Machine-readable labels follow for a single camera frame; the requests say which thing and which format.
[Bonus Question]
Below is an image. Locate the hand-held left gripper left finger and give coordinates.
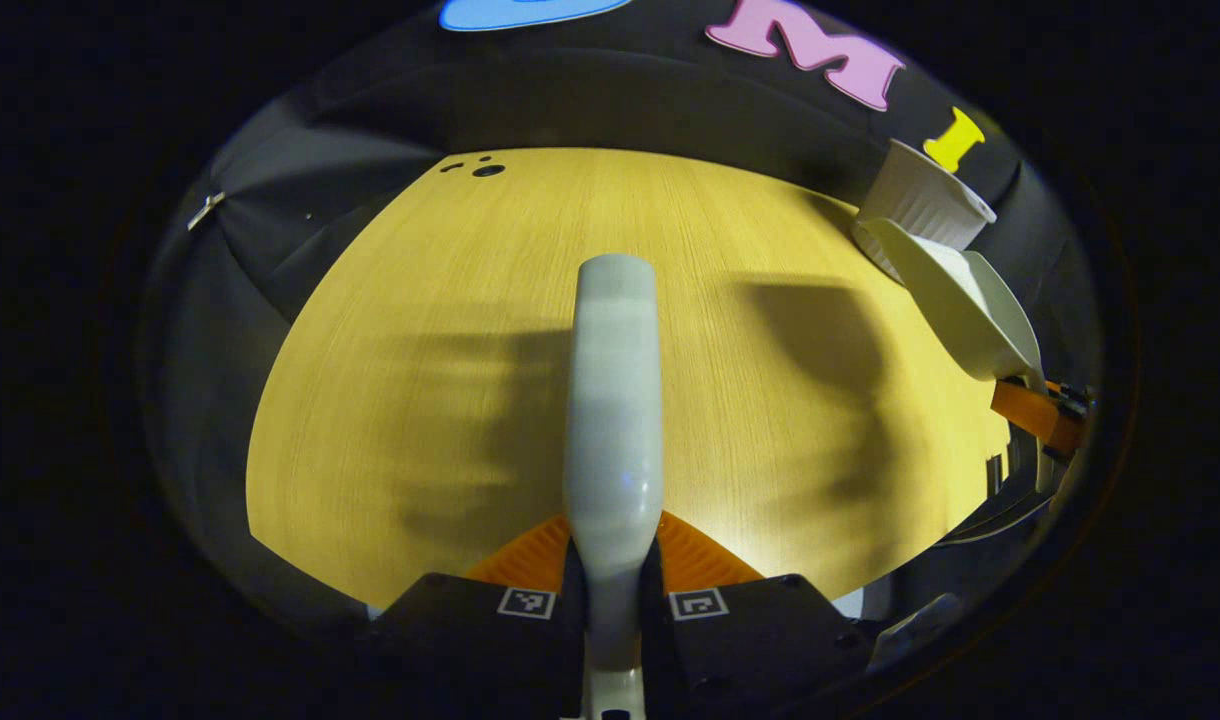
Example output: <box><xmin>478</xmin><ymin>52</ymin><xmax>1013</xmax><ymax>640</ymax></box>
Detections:
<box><xmin>370</xmin><ymin>512</ymin><xmax>586</xmax><ymax>719</ymax></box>

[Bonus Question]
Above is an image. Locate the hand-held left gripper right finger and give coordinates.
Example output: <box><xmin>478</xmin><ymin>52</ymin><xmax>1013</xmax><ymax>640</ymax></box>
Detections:
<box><xmin>642</xmin><ymin>510</ymin><xmax>876</xmax><ymax>717</ymax></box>

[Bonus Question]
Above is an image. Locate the white dustpan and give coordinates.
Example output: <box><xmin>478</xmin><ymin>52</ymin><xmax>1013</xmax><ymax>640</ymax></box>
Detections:
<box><xmin>855</xmin><ymin>217</ymin><xmax>1046</xmax><ymax>383</ymax></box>

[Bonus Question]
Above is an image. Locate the white ribbed garbage bin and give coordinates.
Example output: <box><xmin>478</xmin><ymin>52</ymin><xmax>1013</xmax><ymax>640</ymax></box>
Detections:
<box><xmin>850</xmin><ymin>138</ymin><xmax>998</xmax><ymax>286</ymax></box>

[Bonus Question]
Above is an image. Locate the small white broom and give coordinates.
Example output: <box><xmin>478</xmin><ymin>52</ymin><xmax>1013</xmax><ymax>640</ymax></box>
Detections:
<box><xmin>562</xmin><ymin>253</ymin><xmax>665</xmax><ymax>720</ymax></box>

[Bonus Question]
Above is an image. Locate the yellow wooden desktop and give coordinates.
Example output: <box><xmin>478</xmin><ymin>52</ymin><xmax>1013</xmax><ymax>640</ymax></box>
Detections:
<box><xmin>245</xmin><ymin>148</ymin><xmax>1011</xmax><ymax>609</ymax></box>

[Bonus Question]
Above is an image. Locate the black backdrop cloth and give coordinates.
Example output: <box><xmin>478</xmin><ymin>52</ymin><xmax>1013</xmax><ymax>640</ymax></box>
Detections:
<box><xmin>140</xmin><ymin>0</ymin><xmax>1106</xmax><ymax>641</ymax></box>

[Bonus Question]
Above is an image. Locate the grey cable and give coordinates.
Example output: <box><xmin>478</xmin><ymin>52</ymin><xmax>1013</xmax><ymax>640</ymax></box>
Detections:
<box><xmin>940</xmin><ymin>440</ymin><xmax>1071</xmax><ymax>546</ymax></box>

